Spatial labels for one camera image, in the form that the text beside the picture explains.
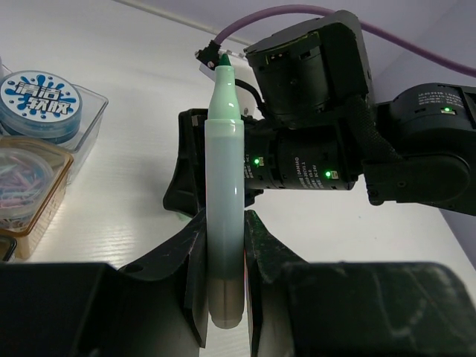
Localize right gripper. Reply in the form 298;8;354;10
163;10;373;218

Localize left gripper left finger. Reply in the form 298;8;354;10
1;213;208;356

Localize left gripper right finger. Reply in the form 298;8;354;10
245;210;475;356

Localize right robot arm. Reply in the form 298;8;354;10
238;10;475;215

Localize clear plastic bin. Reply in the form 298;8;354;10
1;64;109;184

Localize grey plastic bin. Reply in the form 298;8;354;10
0;236;17;263

